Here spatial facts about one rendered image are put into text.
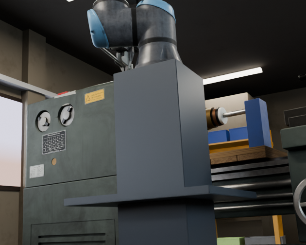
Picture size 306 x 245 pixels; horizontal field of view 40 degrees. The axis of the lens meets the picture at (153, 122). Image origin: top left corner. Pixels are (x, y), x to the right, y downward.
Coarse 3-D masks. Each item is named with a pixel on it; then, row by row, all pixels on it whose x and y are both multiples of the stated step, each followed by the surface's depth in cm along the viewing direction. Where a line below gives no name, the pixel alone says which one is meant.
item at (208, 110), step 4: (208, 108) 168; (212, 108) 168; (216, 108) 166; (208, 112) 166; (212, 112) 166; (216, 112) 165; (208, 116) 166; (212, 116) 166; (216, 116) 164; (208, 120) 166; (212, 120) 166; (216, 120) 165; (208, 124) 167; (212, 124) 166; (216, 124) 166; (220, 124) 166; (208, 128) 169
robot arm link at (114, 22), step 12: (96, 0) 126; (108, 0) 124; (120, 0) 125; (96, 12) 123; (108, 12) 122; (120, 12) 123; (96, 24) 121; (108, 24) 121; (120, 24) 122; (96, 36) 123; (108, 36) 123; (120, 36) 123; (132, 36) 123; (108, 48) 128
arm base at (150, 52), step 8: (144, 40) 122; (152, 40) 120; (160, 40) 120; (168, 40) 121; (144, 48) 121; (152, 48) 120; (160, 48) 119; (168, 48) 120; (176, 48) 124; (144, 56) 119; (152, 56) 118; (160, 56) 118; (168, 56) 119; (176, 56) 120; (136, 64) 124; (144, 64) 118
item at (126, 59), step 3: (126, 54) 183; (129, 54) 183; (123, 57) 181; (126, 57) 182; (129, 57) 183; (123, 60) 180; (126, 60) 182; (129, 60) 183; (126, 63) 182; (129, 63) 183; (126, 66) 183; (129, 66) 183; (126, 69) 183
